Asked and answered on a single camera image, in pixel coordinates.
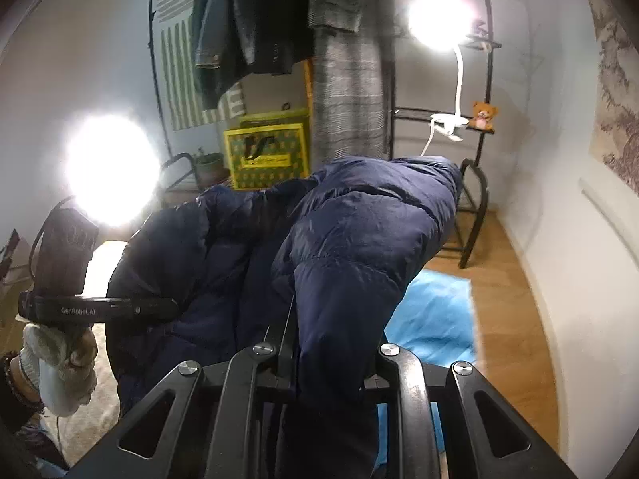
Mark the white clamp lamp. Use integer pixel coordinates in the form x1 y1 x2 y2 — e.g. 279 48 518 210
406 0 478 158

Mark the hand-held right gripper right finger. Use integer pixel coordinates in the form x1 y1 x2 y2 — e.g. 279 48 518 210
364 342 576 479

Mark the navy puffer jacket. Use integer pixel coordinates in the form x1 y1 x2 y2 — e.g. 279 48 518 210
106 156 463 479

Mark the blue denim jacket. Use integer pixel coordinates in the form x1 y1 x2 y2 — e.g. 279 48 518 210
190 0 251 111

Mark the beige wall tapestry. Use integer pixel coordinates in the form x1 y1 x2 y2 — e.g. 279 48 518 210
586 0 639 181

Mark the person's left hand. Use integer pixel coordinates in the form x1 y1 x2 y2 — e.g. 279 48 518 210
22 323 99 416

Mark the brown teddy bear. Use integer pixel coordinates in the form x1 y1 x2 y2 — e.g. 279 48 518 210
471 101 500 131

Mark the round bright studio lamp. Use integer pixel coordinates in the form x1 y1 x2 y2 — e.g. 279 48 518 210
65 114 161 229

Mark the green white striped cloth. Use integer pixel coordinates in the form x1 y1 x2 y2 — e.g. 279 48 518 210
152 0 248 131

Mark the yellow patterned box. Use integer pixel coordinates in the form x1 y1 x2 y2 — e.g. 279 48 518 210
238 108 311 131
222 122 312 191

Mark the person's left forearm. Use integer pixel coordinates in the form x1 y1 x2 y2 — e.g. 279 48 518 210
0 352 48 427

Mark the light blue mat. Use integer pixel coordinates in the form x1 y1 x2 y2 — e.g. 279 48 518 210
374 268 478 468

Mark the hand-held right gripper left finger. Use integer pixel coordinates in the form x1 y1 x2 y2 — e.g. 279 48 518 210
65 298 297 479

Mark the grey plaid coat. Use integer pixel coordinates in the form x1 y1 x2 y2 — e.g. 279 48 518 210
306 0 396 161

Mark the black metal clothes rack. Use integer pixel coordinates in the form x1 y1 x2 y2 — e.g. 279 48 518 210
146 0 503 270

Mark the black hanging jacket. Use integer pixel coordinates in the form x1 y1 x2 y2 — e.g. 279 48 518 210
234 0 316 79

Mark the green plant pot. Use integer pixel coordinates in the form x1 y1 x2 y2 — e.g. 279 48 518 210
194 150 231 186

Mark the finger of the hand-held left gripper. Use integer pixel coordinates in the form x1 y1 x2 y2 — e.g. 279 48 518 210
135 298 181 321

